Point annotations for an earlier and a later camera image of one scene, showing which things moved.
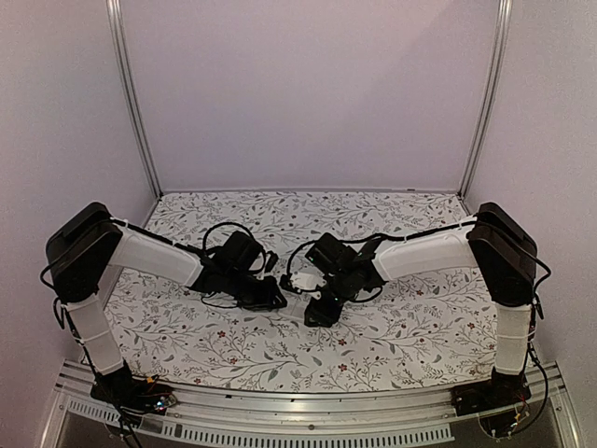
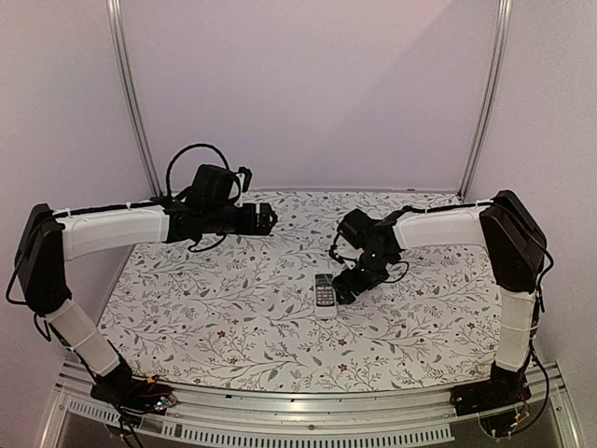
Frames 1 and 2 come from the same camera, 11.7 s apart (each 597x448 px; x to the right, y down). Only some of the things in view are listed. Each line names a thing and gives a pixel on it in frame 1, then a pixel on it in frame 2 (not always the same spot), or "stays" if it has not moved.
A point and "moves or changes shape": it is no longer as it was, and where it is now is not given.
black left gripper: (270, 301) → (250, 227)
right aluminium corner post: (501, 37) stays
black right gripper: (324, 308) → (351, 285)
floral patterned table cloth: (425, 329) stays
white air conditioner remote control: (296, 305) moves or changes shape
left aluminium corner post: (113, 7) stays
